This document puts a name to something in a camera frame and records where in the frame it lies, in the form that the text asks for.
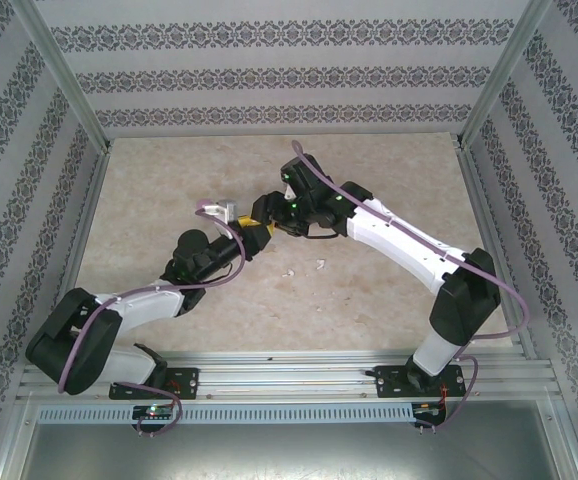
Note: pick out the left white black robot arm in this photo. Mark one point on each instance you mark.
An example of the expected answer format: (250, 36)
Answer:
(139, 305)

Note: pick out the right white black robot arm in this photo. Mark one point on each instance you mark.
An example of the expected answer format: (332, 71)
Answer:
(399, 240)

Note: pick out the grey metal tray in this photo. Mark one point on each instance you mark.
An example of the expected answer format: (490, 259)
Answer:
(289, 455)

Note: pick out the aluminium table side rail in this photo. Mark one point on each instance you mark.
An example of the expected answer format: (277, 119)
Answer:
(485, 215)
(93, 215)

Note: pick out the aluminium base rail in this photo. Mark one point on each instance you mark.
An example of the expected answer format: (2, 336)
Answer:
(289, 375)

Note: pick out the aluminium frame post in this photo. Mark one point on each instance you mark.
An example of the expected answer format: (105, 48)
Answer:
(67, 75)
(501, 75)

